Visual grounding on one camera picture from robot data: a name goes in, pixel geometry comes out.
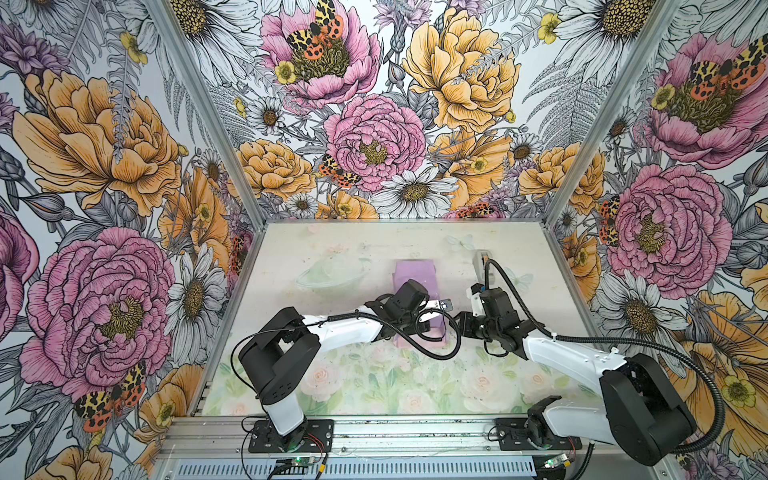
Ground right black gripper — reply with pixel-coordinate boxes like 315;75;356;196
447;311;501;343

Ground pink wrapping paper sheet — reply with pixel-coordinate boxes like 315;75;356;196
392;259;447;347

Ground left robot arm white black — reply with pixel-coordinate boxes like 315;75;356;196
230;280;459;453

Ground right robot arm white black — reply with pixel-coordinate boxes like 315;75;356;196
459;283;697;466

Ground white tape dispenser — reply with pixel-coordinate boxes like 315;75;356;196
473;250;491;277

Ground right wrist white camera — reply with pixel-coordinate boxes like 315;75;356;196
467;283;485;317

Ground wrist white camera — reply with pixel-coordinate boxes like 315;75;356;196
467;283;485;317
427;299;453;312

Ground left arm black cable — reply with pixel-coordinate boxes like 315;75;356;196
230;299;463;397

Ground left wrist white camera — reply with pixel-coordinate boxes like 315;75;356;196
427;299;453;312

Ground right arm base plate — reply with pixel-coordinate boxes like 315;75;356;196
486;417;583;452

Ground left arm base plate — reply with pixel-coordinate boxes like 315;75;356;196
247;419;335;454

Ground white vented cable duct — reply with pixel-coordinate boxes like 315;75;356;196
166;456;536;479

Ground right aluminium corner post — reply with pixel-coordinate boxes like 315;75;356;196
542;0;682;230

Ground aluminium corner post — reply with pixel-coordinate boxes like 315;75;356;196
142;0;268;232
542;0;682;230

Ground aluminium front rail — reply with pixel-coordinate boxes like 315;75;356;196
157;415;667;460

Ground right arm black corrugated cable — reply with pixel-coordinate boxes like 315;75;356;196
482;258;726;454

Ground left aluminium corner post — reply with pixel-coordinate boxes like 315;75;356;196
142;0;268;232

